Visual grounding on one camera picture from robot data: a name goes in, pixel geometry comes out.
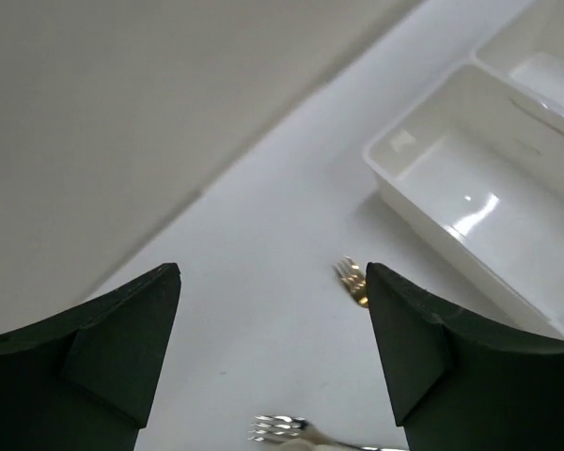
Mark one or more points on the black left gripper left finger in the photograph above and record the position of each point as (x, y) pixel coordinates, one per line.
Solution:
(86, 378)

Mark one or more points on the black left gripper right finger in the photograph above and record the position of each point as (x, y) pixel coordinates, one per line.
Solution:
(459, 381)

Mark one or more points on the gold fork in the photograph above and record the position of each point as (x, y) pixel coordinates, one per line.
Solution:
(353, 280)

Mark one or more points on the silver fork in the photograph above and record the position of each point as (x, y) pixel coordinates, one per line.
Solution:
(296, 433)

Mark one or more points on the white plastic spoon bin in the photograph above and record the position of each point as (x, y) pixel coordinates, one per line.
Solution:
(476, 169)

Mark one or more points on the white plastic fork bin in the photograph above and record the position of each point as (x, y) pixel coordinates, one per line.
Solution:
(527, 54)

